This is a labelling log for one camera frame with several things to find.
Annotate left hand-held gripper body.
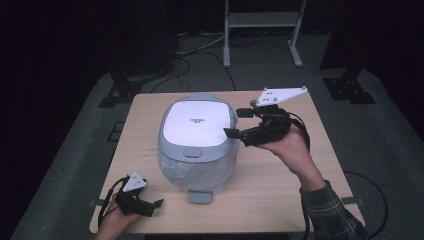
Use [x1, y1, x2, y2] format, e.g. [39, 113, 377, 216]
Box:
[115, 171, 154, 218]

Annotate black floor cables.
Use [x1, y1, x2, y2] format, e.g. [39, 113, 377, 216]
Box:
[149, 33, 238, 94]

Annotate white metal stand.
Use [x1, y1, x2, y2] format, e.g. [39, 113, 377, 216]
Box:
[222, 0, 308, 69]

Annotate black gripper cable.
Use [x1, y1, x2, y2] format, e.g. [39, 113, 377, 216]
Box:
[287, 111, 314, 240]
[97, 176, 131, 231]

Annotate black floor outlet frame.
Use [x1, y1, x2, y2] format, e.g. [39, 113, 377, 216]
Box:
[106, 121, 125, 143]

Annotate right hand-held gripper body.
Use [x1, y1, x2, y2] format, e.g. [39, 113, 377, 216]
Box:
[239, 86, 309, 147]

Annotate person's left hand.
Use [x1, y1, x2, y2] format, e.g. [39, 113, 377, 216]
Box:
[94, 193, 142, 240]

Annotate grey white rice cooker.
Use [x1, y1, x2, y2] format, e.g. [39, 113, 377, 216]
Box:
[156, 93, 241, 205]

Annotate black floor cable loop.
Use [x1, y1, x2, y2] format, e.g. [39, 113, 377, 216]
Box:
[343, 170, 390, 240]

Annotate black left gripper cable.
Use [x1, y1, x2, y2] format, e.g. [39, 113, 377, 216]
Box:
[97, 176, 131, 231]

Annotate black stand base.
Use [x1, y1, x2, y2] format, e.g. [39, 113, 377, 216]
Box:
[98, 66, 145, 109]
[321, 66, 377, 105]

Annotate person's right hand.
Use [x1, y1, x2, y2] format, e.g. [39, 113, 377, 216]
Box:
[258, 123, 313, 173]

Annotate light wooden table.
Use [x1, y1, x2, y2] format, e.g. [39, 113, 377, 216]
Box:
[89, 89, 366, 234]

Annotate white floor cable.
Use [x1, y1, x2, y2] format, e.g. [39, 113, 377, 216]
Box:
[175, 31, 228, 56]

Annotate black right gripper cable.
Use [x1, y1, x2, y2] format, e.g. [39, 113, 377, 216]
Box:
[287, 111, 314, 240]

